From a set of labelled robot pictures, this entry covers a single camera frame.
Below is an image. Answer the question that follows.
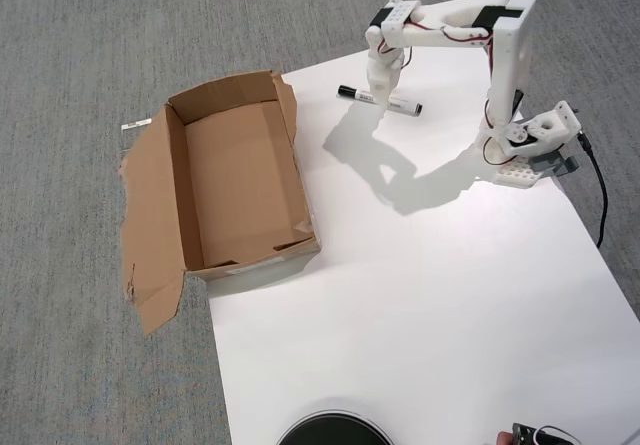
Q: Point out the grey table clamp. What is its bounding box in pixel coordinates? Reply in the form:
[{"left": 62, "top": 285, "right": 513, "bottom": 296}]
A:
[{"left": 530, "top": 150, "right": 580, "bottom": 179}]

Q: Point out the black power cable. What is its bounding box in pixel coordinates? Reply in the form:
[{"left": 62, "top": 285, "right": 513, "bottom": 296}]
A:
[{"left": 577, "top": 132, "right": 610, "bottom": 250}]

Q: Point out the black and white marker pen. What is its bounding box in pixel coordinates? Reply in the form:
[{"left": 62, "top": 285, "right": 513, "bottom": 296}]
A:
[{"left": 337, "top": 84, "right": 424, "bottom": 118}]

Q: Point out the open brown cardboard box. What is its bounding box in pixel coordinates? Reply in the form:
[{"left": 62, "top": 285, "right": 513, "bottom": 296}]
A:
[{"left": 117, "top": 68, "right": 321, "bottom": 337}]

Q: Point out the black leader arm handle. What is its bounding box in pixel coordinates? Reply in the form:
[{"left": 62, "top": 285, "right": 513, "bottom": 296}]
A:
[{"left": 510, "top": 422, "right": 576, "bottom": 445}]

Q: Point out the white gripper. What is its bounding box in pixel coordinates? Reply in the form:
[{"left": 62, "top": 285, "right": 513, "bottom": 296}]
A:
[{"left": 367, "top": 54, "right": 405, "bottom": 112}]

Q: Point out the black round disc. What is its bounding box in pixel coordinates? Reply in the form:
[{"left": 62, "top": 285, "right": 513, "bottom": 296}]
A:
[{"left": 276, "top": 397, "right": 396, "bottom": 445}]

